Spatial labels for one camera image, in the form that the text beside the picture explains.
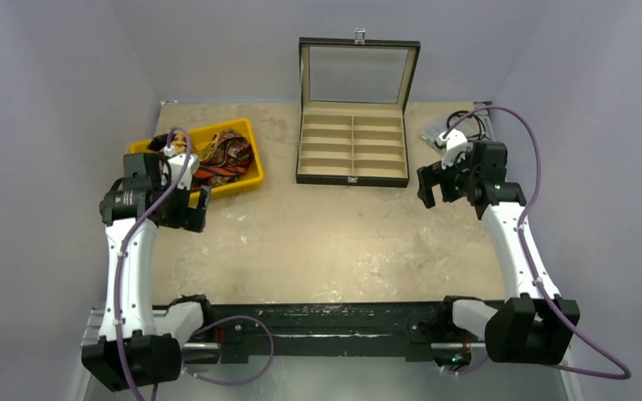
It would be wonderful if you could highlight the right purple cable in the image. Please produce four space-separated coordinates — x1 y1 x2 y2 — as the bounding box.
440 106 632 382

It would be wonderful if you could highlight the orange black striped tie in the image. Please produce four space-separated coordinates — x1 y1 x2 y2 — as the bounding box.
192 159 254 189

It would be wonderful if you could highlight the black compartment display case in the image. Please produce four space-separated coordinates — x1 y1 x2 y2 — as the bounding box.
295 28 421 188

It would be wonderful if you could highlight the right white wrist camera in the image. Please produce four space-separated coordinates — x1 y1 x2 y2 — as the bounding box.
435 129 469 170

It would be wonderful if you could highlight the black coiled cable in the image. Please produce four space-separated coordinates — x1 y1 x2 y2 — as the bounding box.
446 109 488 143

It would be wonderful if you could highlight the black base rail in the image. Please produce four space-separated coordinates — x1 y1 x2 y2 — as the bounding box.
183 301 485 366

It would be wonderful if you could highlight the purple cable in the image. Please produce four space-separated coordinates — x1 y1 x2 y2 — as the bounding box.
111 127 276 401
440 106 632 382

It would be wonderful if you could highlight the yellow plastic bin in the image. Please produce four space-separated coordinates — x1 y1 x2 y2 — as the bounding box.
127 118 264 206

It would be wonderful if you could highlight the clear plastic box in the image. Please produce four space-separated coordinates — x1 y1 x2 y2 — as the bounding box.
420 122 446 151

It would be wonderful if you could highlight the colourful patterned tie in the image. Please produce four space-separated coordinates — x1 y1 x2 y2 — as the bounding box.
200 129 254 165

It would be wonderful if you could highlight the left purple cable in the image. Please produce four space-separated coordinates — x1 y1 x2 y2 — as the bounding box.
111 127 276 401

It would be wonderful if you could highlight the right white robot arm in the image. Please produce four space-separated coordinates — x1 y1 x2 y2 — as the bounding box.
417 138 580 365

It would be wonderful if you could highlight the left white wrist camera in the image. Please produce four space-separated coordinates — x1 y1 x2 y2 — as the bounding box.
162 146 199 191

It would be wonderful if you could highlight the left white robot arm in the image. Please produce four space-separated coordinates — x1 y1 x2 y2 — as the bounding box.
81 153 216 392

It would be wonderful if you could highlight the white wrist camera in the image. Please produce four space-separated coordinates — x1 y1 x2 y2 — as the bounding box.
162 146 199 191
435 129 469 170

